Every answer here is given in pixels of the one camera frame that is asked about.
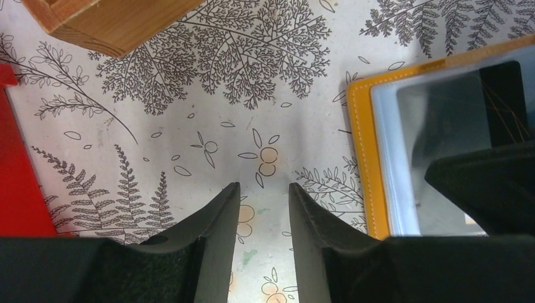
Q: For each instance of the red plastic bin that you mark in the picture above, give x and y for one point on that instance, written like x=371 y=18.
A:
x=23 y=209

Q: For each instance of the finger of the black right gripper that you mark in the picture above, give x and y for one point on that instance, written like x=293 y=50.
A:
x=495 y=187

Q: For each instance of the yellow leather card holder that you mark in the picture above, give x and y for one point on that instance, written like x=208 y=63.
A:
x=404 y=120

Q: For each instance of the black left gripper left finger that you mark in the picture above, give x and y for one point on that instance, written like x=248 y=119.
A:
x=188 y=262

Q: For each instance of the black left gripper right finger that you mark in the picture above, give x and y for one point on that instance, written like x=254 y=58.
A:
x=336 y=263

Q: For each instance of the floral table mat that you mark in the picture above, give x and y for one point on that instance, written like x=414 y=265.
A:
x=235 y=91

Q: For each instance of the brown compartment organizer tray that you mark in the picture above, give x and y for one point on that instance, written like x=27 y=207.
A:
x=110 y=27

